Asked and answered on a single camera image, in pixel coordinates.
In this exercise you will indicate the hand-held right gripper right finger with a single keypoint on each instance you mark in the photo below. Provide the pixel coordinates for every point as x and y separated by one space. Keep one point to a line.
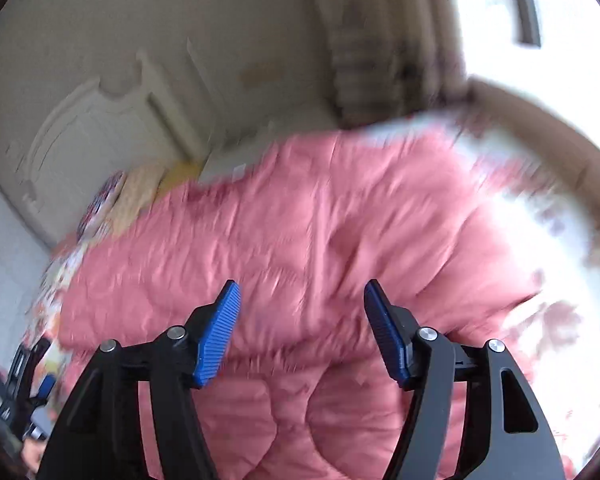
386 335

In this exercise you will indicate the colourful printed pillow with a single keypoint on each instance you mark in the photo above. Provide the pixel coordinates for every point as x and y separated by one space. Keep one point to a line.
100 200

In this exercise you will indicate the floral bed sheet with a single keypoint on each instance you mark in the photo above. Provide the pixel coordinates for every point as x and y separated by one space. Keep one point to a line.
555 260

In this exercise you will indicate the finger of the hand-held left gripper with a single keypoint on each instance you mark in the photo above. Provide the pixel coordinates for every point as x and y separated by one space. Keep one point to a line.
24 364
44 391

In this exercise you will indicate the yellow pillow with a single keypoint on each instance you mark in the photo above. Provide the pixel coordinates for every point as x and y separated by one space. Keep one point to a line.
142 187

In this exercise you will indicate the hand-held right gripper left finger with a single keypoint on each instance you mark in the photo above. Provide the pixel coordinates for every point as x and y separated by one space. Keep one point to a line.
219 334

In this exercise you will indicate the window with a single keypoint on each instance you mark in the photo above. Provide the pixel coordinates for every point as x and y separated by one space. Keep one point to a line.
485 20

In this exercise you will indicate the cream bed headboard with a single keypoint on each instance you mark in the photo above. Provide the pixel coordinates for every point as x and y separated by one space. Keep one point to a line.
80 125

